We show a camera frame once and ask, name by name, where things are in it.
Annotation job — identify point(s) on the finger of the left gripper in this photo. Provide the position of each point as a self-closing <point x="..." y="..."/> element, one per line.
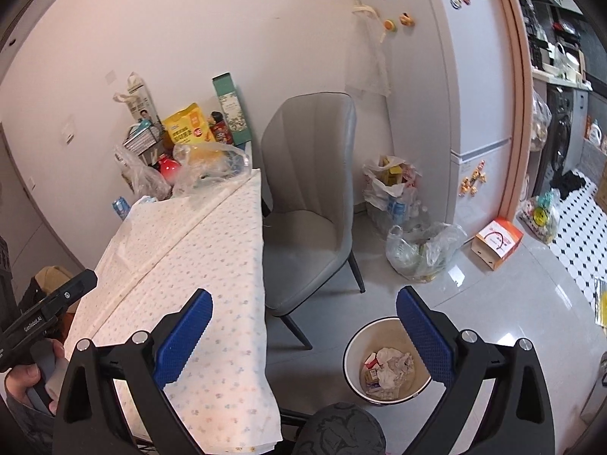
<point x="71" y="292"/>

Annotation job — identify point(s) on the white tissue paper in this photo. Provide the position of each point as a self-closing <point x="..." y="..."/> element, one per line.
<point x="396" y="368"/>

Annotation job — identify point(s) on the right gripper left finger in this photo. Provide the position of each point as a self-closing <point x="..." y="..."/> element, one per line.
<point x="177" y="334"/>

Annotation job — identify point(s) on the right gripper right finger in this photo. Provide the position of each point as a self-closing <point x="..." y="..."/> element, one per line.
<point x="432" y="334"/>

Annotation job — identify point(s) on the floral white tablecloth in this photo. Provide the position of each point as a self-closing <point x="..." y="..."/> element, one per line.
<point x="163" y="253"/>

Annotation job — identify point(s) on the white refrigerator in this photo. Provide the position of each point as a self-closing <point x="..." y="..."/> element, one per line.
<point x="451" y="105"/>

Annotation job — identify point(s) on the dark jacket forearm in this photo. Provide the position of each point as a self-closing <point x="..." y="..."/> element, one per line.
<point x="36" y="426"/>

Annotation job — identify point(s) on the black wire basket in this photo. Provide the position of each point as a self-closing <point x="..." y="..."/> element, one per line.
<point x="143" y="136"/>

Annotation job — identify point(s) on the colourful toy bag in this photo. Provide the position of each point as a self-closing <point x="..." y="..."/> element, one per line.
<point x="541" y="215"/>

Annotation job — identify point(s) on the red white round jar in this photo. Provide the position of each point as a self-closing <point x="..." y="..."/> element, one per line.
<point x="169" y="168"/>

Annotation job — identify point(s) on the orange chair with clothes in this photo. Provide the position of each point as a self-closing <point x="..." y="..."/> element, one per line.
<point x="45" y="281"/>

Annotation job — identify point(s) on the yellow snack bag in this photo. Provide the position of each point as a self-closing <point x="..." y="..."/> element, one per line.
<point x="188" y="126"/>

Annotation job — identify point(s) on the clear plastic bag left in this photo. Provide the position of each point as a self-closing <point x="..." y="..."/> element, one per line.
<point x="141" y="178"/>

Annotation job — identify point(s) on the grey upholstered chair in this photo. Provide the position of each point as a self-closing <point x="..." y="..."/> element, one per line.
<point x="307" y="233"/>

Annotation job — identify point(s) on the clear plastic bag right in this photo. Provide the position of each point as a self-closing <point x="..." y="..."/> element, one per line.
<point x="208" y="164"/>

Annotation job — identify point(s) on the white mesh hanging bag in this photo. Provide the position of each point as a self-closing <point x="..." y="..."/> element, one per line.
<point x="366" y="67"/>

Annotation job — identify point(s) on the round white trash bin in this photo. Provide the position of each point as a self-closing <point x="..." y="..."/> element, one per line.
<point x="360" y="364"/>

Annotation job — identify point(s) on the blue drink can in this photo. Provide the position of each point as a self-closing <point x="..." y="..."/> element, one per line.
<point x="121" y="207"/>

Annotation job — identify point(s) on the orange white cardboard box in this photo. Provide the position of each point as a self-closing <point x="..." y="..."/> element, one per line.
<point x="496" y="242"/>

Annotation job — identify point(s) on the plastic bag of bottles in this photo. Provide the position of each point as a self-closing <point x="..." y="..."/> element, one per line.
<point x="419" y="255"/>

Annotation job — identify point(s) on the clear plastic bag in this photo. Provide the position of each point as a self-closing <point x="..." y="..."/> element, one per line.
<point x="208" y="164"/>
<point x="141" y="178"/>

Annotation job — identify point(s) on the white milk carton bag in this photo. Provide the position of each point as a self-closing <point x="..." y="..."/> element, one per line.
<point x="139" y="101"/>

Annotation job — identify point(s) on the white bag of trash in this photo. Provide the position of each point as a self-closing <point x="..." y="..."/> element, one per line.
<point x="391" y="192"/>

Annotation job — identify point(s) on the green tall box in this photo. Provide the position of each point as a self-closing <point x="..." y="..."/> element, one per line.
<point x="233" y="113"/>

